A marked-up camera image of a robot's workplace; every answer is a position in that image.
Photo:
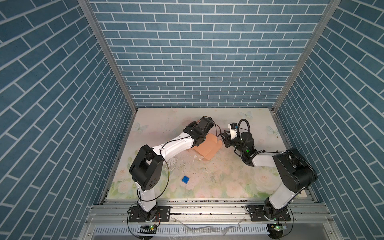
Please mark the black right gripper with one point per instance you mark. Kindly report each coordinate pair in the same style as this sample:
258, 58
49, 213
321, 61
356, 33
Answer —
228, 140

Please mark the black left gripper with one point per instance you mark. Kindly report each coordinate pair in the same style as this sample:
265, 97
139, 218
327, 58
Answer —
192, 124

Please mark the pink cardboard paper box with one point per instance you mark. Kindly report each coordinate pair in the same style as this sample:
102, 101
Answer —
209, 147

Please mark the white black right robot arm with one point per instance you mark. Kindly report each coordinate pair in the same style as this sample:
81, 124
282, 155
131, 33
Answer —
295, 172

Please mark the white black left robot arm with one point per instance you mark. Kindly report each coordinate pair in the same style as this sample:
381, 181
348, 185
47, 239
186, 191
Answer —
147, 166

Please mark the small blue cube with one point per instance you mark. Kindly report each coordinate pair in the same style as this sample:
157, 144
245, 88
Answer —
185, 179

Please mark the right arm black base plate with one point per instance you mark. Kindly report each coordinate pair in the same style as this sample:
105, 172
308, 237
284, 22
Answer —
260, 213

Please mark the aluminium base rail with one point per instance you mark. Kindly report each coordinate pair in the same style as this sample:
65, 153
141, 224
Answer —
310, 221

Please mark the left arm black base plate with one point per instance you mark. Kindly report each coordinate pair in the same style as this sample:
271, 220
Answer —
159, 213

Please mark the white ventilated cable duct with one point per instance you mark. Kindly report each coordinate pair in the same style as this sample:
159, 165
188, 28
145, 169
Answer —
184, 231

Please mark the aluminium corner frame post right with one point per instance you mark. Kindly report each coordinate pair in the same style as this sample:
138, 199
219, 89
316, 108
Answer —
318, 30

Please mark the aluminium corner frame post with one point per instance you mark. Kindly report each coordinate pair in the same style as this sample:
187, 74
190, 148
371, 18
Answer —
93, 22
318, 30

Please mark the aluminium corner frame post left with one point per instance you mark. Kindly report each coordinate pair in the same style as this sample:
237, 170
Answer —
93, 22

